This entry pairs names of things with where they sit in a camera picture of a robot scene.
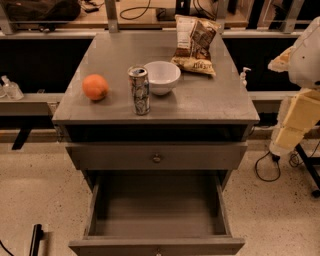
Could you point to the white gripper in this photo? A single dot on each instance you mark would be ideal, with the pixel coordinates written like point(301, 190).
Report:
point(306, 61)

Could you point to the silver redbull can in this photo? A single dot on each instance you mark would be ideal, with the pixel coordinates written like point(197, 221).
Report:
point(139, 85)

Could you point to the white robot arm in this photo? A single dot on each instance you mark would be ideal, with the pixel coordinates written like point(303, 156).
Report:
point(302, 60)

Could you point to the grey upper drawer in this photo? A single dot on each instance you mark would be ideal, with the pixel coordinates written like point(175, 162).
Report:
point(157, 156)

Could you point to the grey drawer cabinet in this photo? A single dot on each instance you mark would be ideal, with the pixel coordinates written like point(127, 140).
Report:
point(201, 109)

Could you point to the open grey middle drawer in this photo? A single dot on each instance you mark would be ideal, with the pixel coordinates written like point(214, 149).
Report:
point(157, 213)

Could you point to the white pump bottle right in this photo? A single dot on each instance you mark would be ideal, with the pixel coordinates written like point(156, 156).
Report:
point(243, 75)

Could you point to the brown chip bag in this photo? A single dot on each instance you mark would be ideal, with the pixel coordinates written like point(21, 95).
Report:
point(194, 37)

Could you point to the white ceramic bowl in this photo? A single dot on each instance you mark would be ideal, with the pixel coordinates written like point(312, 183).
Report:
point(163, 76)

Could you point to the orange fruit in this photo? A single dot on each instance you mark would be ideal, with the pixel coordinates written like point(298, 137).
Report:
point(95, 87)

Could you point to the black bar on floor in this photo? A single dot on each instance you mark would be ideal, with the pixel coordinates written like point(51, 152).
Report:
point(37, 236)

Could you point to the black bag on shelf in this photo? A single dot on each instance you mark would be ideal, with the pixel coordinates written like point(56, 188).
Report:
point(42, 10)

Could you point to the clear sanitizer bottle left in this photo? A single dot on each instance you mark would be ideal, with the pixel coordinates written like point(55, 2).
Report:
point(12, 89)

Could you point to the black power cable floor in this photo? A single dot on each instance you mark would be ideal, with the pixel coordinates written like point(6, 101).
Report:
point(267, 168)

